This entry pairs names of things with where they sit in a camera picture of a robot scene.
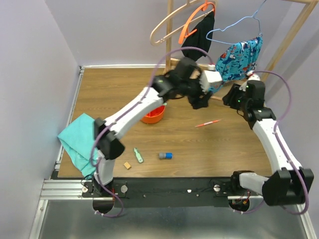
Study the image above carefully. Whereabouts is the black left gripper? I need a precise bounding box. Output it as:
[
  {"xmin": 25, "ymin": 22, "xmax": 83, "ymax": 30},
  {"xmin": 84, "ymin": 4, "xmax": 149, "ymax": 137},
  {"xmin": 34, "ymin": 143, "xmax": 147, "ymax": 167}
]
[{"xmin": 179, "ymin": 72, "xmax": 213, "ymax": 110}]

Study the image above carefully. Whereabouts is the orange transparent pen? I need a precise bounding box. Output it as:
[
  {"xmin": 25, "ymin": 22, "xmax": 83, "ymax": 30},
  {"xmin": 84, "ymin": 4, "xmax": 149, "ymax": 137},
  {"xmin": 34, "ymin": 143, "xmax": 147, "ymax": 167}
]
[{"xmin": 195, "ymin": 119, "xmax": 221, "ymax": 128}]

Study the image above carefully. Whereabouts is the orange round desk organizer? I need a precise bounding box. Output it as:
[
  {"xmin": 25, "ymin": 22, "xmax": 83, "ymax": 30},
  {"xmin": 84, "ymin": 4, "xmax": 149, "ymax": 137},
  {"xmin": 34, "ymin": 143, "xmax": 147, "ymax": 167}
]
[{"xmin": 141, "ymin": 105, "xmax": 165, "ymax": 124}]

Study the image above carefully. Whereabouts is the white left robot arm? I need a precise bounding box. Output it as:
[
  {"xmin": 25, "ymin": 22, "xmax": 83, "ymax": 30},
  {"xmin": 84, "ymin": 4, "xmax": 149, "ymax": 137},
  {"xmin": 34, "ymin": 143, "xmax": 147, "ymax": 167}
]
[{"xmin": 92, "ymin": 57, "xmax": 221, "ymax": 197}]

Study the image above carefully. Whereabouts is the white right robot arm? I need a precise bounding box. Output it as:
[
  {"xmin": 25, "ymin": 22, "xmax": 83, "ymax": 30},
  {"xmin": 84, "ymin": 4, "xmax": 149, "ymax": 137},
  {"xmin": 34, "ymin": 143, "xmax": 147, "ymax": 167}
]
[{"xmin": 223, "ymin": 80, "xmax": 314, "ymax": 209}]

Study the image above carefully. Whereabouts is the blue fish pattern garment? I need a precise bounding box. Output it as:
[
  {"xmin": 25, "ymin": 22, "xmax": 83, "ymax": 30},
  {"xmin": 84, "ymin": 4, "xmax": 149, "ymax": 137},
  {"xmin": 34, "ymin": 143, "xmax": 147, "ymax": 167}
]
[{"xmin": 209, "ymin": 36, "xmax": 263, "ymax": 93}]

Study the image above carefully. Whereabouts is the black hanging garment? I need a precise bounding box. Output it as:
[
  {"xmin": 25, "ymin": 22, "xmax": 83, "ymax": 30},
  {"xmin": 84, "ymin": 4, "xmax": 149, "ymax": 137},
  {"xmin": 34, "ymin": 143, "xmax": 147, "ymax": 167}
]
[{"xmin": 182, "ymin": 12, "xmax": 215, "ymax": 61}]

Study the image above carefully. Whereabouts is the orange plastic hanger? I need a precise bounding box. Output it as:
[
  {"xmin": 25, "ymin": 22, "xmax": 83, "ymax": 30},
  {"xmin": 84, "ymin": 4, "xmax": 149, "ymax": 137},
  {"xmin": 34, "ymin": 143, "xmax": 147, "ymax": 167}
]
[{"xmin": 178, "ymin": 0, "xmax": 217, "ymax": 45}]

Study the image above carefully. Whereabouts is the grey blue cylinder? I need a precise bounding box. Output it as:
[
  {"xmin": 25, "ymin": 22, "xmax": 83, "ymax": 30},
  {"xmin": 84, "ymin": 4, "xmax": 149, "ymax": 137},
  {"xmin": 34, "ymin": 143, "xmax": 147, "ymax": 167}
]
[{"xmin": 159, "ymin": 152, "xmax": 173, "ymax": 160}]

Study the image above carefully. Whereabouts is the beige wooden hanger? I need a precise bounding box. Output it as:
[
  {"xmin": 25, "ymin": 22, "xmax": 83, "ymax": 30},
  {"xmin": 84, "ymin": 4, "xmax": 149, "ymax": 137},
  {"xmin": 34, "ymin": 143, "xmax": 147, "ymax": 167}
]
[{"xmin": 150, "ymin": 0, "xmax": 204, "ymax": 46}]

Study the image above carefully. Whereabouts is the small wooden block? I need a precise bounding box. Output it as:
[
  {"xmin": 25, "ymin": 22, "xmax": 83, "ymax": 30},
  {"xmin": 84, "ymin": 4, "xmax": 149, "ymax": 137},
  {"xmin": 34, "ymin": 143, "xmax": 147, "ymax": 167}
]
[{"xmin": 124, "ymin": 162, "xmax": 131, "ymax": 170}]

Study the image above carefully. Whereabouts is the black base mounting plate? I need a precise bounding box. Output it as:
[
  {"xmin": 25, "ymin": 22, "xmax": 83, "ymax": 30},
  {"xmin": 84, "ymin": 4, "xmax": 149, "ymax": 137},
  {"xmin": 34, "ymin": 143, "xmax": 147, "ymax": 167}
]
[{"xmin": 82, "ymin": 177, "xmax": 247, "ymax": 209}]

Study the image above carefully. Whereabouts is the wooden clothes rack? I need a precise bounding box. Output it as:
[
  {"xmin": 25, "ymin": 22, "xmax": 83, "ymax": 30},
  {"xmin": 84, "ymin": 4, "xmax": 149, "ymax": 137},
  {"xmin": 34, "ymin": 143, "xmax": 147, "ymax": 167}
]
[{"xmin": 158, "ymin": 0, "xmax": 319, "ymax": 103}]

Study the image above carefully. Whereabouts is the teal folded cloth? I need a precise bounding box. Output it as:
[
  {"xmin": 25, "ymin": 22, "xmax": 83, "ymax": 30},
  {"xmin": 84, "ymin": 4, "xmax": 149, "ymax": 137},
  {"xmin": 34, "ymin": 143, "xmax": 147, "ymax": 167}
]
[{"xmin": 58, "ymin": 113, "xmax": 96, "ymax": 176}]

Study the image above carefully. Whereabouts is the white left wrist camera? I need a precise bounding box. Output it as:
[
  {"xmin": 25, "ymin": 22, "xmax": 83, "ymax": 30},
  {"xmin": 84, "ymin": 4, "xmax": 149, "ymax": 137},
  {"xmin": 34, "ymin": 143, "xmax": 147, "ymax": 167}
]
[{"xmin": 199, "ymin": 64, "xmax": 222, "ymax": 93}]

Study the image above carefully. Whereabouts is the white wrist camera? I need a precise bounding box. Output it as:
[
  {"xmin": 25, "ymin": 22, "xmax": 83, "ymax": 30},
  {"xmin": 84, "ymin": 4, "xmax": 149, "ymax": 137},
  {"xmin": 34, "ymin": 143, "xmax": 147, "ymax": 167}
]
[
  {"xmin": 199, "ymin": 64, "xmax": 222, "ymax": 93},
  {"xmin": 239, "ymin": 70, "xmax": 260, "ymax": 92}
]

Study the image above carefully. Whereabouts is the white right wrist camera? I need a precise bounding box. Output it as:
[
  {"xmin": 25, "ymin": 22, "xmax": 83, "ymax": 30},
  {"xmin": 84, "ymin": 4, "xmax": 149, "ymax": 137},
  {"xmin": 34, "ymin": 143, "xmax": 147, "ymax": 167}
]
[{"xmin": 239, "ymin": 70, "xmax": 260, "ymax": 92}]

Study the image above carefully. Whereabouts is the blue wire hanger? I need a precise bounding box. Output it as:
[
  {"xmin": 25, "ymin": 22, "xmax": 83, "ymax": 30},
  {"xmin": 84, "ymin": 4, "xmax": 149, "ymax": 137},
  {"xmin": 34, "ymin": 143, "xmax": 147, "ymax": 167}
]
[{"xmin": 206, "ymin": 0, "xmax": 267, "ymax": 45}]

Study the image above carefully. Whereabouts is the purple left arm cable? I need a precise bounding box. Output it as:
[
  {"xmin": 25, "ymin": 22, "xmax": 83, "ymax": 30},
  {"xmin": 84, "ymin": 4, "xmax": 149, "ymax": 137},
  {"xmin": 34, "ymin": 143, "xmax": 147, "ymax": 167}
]
[{"xmin": 89, "ymin": 47, "xmax": 216, "ymax": 218}]

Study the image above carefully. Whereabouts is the aluminium frame rail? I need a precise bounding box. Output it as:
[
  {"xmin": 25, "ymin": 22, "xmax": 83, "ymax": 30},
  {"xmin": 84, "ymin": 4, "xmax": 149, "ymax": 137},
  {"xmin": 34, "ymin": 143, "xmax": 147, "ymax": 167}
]
[{"xmin": 28, "ymin": 66, "xmax": 84, "ymax": 239}]

